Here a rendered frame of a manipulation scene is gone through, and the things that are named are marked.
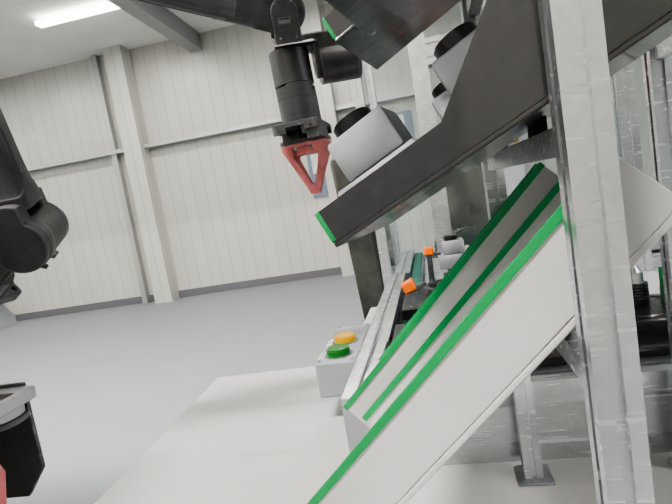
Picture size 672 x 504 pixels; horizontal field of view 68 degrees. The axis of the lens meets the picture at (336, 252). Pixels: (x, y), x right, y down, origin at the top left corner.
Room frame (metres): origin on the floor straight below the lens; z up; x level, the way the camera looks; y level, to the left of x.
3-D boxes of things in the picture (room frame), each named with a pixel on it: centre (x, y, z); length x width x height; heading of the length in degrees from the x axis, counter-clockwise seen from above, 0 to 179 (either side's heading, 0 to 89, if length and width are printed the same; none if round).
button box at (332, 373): (0.87, 0.01, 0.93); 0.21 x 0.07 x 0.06; 169
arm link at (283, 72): (0.73, 0.01, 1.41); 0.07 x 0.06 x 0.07; 96
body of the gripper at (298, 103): (0.73, 0.02, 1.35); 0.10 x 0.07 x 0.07; 168
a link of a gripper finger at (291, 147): (0.75, 0.01, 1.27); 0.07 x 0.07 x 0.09; 78
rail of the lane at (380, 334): (1.05, -0.09, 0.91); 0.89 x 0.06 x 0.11; 169
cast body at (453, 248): (1.08, -0.26, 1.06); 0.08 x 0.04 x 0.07; 79
